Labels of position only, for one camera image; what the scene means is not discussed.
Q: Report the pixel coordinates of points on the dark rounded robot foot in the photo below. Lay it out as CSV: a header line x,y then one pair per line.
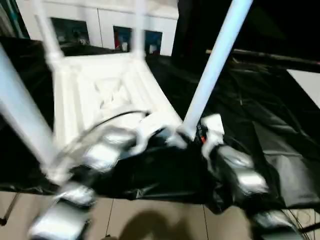
x,y
107,237

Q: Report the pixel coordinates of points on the black shiny mat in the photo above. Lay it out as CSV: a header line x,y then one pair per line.
x,y
162,175

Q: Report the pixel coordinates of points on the white plastic table top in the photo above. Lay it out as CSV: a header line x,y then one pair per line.
x,y
100,87

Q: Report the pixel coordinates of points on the small tan block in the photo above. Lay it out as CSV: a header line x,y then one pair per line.
x,y
208,51

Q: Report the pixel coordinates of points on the grey curtain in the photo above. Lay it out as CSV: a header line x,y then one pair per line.
x,y
6,17

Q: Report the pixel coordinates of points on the white plastic table leg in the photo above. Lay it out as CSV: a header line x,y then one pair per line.
x,y
139,27
215,62
22,105
48,32

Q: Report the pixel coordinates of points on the long dark tube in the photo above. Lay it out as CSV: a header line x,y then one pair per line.
x,y
275,56

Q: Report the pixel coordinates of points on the white cabinet with glass doors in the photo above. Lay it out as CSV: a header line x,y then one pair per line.
x,y
100,15

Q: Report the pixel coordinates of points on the white flat item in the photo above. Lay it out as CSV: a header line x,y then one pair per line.
x,y
305,85

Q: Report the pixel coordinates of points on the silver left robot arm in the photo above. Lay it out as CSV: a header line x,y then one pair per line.
x,y
105,150

